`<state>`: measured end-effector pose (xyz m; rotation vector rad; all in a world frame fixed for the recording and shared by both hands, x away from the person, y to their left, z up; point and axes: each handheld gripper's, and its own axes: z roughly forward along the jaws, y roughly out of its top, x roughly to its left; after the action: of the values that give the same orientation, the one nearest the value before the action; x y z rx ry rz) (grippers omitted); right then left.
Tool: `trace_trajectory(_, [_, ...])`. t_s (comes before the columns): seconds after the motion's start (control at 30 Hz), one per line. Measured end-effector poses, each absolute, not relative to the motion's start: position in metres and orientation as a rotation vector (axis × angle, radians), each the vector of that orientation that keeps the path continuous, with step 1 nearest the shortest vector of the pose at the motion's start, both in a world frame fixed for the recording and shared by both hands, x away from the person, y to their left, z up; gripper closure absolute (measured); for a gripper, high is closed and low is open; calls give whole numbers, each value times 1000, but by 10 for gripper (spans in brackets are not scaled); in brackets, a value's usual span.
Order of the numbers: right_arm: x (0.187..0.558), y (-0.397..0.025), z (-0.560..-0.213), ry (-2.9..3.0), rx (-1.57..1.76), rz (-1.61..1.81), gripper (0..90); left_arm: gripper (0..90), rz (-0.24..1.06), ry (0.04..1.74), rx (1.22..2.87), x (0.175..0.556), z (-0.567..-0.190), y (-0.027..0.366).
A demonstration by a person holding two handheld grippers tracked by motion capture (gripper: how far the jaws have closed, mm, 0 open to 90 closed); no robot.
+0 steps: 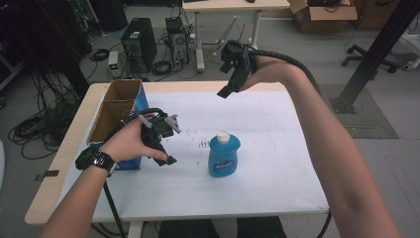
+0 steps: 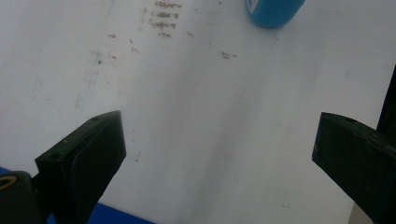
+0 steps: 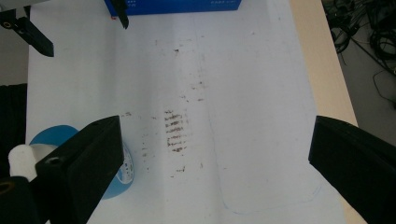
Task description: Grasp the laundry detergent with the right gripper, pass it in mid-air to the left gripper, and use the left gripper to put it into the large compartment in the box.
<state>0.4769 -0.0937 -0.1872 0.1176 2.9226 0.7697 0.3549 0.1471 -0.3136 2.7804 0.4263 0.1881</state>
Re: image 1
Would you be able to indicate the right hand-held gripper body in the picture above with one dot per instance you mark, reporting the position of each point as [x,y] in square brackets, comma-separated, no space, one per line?
[241,61]

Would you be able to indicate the white table leg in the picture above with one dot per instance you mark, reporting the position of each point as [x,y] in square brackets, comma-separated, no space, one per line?
[135,229]

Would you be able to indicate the black office chair base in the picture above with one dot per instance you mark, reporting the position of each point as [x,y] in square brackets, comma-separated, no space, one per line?
[363,58]

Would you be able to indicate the grey floor mat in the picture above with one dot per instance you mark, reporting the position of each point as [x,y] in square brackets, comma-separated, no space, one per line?
[369,122]

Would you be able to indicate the person's left hand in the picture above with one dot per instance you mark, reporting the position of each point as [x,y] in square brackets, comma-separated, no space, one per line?
[127,145]

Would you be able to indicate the blue cardboard box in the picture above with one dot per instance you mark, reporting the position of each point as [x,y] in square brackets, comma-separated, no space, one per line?
[114,115]

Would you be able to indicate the light wooden desk white legs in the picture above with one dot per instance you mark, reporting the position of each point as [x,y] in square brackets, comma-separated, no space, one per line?
[231,4]

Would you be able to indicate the black wristwatch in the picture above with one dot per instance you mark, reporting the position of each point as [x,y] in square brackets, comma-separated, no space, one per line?
[99,160]

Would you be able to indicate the person's right hand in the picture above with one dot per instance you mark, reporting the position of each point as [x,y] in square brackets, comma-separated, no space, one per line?
[272,69]

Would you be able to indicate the white table mat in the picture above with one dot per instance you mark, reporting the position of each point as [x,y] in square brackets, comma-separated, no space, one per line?
[251,191]

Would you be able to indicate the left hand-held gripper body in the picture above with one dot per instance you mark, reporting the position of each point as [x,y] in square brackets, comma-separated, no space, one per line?
[155,130]

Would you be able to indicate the closed brown cardboard box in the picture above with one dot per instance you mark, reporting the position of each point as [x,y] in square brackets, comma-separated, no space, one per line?
[376,16]

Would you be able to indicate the open computer case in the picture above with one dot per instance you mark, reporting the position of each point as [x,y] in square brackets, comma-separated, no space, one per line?
[178,41]

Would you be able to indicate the black tape strip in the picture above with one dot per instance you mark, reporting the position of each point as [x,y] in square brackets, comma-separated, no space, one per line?
[48,174]

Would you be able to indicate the small white power unit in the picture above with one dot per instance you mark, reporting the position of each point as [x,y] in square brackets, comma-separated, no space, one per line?
[113,64]

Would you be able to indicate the blue dish soap bottle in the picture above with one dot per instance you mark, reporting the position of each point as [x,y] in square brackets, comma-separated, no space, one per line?
[223,157]

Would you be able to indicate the black metal stand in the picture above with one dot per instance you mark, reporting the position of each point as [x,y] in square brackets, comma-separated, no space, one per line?
[373,56]

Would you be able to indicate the open brown cardboard box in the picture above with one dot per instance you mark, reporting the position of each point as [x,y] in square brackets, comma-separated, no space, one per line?
[325,16]

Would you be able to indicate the black computer tower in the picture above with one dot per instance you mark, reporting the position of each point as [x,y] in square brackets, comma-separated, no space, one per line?
[138,43]

